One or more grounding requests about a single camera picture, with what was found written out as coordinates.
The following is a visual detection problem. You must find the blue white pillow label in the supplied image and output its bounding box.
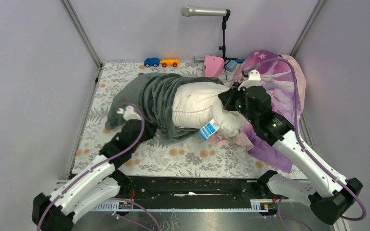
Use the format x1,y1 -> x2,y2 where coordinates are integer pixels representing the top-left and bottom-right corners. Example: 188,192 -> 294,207
198,118 -> 220,141

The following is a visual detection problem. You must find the black microphone stand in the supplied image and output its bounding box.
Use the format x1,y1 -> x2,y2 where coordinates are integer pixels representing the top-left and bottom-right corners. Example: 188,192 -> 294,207
219,9 -> 235,80

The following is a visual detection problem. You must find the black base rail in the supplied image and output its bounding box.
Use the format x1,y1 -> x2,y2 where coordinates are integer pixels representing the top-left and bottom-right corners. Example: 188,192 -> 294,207
68,172 -> 290,211

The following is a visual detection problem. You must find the pink wedge block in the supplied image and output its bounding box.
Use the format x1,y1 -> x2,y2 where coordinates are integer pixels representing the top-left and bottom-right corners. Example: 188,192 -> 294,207
202,55 -> 225,78

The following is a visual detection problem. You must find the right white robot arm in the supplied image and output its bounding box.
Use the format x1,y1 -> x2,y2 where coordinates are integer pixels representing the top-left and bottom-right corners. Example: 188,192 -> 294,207
219,83 -> 363,225

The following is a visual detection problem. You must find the grey plush pillowcase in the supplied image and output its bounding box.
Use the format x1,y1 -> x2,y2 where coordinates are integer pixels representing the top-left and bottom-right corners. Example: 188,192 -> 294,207
105,73 -> 224,142

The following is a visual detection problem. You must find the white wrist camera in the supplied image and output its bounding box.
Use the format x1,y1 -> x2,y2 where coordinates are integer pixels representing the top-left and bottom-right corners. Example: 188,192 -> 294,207
117,105 -> 142,121
238,70 -> 261,90

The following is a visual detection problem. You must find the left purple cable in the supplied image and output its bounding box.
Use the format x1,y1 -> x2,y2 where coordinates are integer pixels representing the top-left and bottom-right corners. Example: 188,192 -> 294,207
35,103 -> 163,231

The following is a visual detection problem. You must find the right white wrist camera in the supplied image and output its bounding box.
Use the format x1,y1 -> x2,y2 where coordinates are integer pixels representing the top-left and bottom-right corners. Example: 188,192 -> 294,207
238,70 -> 261,90

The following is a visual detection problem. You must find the white pillow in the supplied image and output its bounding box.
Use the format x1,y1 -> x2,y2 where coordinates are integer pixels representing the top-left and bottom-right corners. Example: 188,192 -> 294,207
172,82 -> 246,137

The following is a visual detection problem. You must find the purple cable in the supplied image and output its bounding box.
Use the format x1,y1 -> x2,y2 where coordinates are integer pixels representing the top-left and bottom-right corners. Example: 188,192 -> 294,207
241,57 -> 367,231
35,103 -> 163,231

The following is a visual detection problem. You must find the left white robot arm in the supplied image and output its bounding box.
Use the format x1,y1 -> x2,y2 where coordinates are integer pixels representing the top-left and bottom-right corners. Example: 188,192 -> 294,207
32,119 -> 157,231

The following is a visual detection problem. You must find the silver microphone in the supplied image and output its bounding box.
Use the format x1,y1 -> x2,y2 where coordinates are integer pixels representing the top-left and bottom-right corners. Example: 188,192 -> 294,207
181,5 -> 230,17

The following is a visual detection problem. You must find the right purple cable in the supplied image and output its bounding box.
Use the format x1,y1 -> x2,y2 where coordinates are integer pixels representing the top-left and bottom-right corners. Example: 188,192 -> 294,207
241,57 -> 367,231

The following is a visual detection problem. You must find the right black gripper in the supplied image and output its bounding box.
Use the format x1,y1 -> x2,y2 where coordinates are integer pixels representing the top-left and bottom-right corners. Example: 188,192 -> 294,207
219,81 -> 259,125

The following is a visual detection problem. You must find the floral table cloth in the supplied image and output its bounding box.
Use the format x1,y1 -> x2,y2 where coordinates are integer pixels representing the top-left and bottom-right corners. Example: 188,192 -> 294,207
71,62 -> 313,180

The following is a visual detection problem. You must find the orange toy car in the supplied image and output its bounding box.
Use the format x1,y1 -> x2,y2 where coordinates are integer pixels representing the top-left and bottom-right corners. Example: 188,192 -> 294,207
160,59 -> 180,67

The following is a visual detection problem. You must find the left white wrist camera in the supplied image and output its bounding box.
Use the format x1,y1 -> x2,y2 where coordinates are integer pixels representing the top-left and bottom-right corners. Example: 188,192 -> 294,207
117,105 -> 142,121

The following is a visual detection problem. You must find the purple princess print blanket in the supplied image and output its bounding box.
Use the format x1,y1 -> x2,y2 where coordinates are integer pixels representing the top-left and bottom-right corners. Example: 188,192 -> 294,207
231,50 -> 306,173

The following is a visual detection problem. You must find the blue toy car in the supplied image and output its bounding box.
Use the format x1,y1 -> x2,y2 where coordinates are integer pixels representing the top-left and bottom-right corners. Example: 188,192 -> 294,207
144,57 -> 160,67

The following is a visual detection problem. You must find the light blue small box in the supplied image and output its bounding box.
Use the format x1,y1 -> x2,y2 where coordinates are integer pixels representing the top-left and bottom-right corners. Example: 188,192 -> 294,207
225,60 -> 238,72

